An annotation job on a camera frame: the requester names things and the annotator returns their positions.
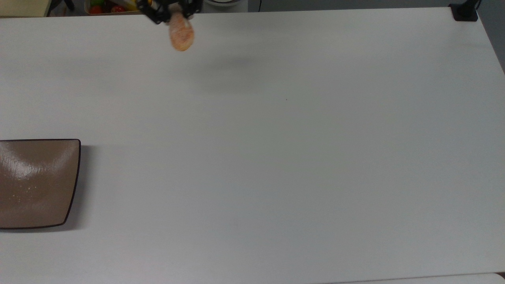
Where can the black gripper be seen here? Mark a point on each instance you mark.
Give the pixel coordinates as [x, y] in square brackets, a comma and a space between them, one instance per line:
[177, 1]

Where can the sugar-dusted orange bread roll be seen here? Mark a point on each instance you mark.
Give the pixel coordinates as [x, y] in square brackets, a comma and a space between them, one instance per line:
[182, 34]

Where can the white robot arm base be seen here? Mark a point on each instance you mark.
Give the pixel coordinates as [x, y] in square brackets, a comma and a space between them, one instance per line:
[225, 2]

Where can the square brown ceramic plate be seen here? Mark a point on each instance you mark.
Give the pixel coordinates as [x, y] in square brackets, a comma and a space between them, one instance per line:
[37, 183]

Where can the yellow toy fruit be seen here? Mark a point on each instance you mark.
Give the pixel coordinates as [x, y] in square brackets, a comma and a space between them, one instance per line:
[134, 4]

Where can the red toy tomato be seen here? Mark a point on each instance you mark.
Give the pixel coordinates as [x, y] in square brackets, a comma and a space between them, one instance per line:
[118, 9]
[95, 10]

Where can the beige tray of toy produce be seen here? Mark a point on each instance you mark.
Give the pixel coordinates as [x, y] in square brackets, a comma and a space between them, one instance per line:
[114, 12]

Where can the green toy vegetable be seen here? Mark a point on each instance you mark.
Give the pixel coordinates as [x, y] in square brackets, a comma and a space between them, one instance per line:
[97, 1]

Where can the black table clamp mount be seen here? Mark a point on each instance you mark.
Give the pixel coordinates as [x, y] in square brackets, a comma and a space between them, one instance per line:
[464, 12]

